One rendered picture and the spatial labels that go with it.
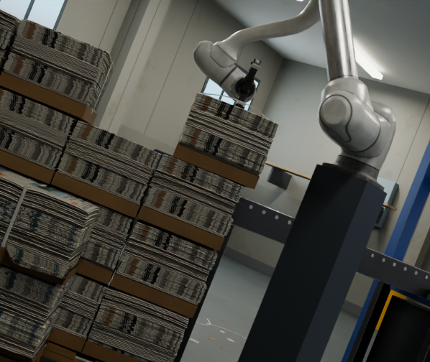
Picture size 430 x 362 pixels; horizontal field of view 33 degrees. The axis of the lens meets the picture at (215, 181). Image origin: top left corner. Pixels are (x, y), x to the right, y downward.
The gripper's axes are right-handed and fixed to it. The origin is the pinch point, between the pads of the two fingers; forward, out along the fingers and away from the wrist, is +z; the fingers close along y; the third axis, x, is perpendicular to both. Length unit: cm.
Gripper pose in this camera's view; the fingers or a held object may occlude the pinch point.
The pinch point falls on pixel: (249, 84)
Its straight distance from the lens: 255.9
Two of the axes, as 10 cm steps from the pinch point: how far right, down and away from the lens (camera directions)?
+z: 0.4, 0.7, -10.0
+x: -9.3, -3.7, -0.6
